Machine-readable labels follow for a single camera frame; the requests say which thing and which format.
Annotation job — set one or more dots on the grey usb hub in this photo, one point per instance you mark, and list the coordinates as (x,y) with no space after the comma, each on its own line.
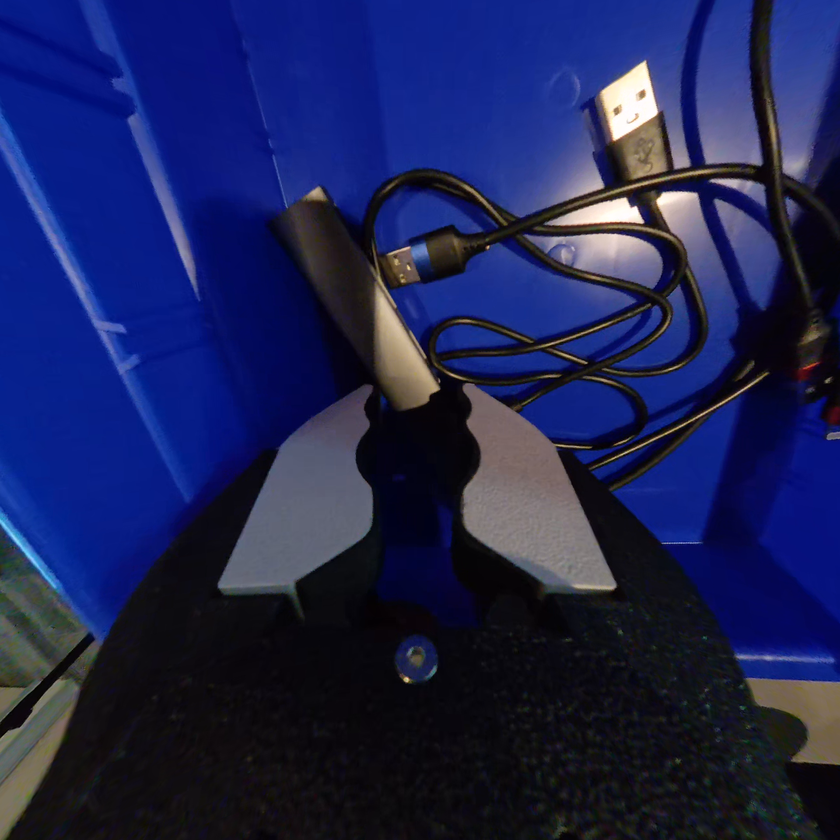
(354,302)

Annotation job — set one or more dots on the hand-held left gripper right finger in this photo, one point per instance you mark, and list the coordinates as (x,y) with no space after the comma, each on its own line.
(531,512)

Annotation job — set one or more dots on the blue plastic bin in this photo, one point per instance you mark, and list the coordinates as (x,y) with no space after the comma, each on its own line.
(131,328)

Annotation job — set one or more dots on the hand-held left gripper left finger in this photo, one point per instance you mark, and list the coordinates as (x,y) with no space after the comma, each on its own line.
(308,505)

